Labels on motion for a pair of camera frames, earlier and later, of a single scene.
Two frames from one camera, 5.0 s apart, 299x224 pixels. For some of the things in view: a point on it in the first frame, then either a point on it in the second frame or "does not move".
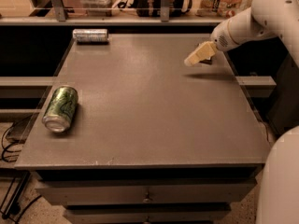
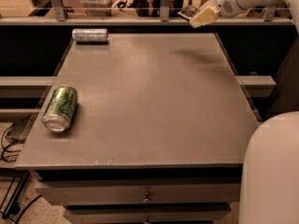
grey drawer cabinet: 152,140 does not move
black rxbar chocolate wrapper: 207,61 -> 189,11
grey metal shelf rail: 61,17 does not move
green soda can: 61,109 does not move
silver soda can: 91,35 does not move
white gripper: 220,38 -> 224,3
